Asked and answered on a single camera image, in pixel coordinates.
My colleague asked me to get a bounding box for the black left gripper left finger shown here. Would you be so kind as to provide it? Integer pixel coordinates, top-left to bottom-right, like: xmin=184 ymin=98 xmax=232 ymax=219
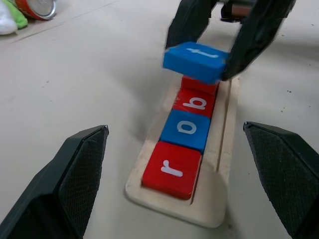
xmin=0 ymin=124 xmax=110 ymax=239

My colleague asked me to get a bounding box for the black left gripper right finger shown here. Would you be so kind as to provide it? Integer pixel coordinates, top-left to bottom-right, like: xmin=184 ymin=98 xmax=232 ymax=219
xmin=243 ymin=121 xmax=319 ymax=239

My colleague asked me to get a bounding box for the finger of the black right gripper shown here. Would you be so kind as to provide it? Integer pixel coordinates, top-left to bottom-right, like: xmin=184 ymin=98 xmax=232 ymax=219
xmin=223 ymin=0 xmax=297 ymax=82
xmin=165 ymin=0 xmax=217 ymax=52

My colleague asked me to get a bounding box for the blue t tile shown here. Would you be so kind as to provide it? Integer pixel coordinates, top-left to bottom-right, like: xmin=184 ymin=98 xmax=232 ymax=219
xmin=162 ymin=41 xmax=230 ymax=83

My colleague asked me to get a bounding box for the red b tile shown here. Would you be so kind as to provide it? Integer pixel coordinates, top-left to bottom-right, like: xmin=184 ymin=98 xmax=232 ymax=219
xmin=171 ymin=88 xmax=217 ymax=118

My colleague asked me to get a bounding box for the wooden letter tray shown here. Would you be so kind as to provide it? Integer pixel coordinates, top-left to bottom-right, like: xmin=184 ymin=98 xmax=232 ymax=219
xmin=125 ymin=74 xmax=240 ymax=229

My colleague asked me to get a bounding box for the red r tile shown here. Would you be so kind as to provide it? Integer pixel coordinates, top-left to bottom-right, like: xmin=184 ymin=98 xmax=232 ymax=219
xmin=141 ymin=141 xmax=202 ymax=201

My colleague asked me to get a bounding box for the blue o tile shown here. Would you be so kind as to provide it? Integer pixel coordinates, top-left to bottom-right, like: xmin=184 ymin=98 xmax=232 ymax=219
xmin=159 ymin=109 xmax=211 ymax=153

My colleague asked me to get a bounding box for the red metal can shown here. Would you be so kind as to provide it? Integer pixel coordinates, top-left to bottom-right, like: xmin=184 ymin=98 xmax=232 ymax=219
xmin=14 ymin=0 xmax=57 ymax=20

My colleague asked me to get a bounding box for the green cloth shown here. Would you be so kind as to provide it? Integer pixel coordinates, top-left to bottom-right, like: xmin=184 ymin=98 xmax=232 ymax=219
xmin=4 ymin=0 xmax=28 ymax=29

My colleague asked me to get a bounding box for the white cloth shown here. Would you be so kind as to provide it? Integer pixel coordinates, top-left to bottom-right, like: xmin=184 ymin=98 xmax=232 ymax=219
xmin=0 ymin=1 xmax=18 ymax=35

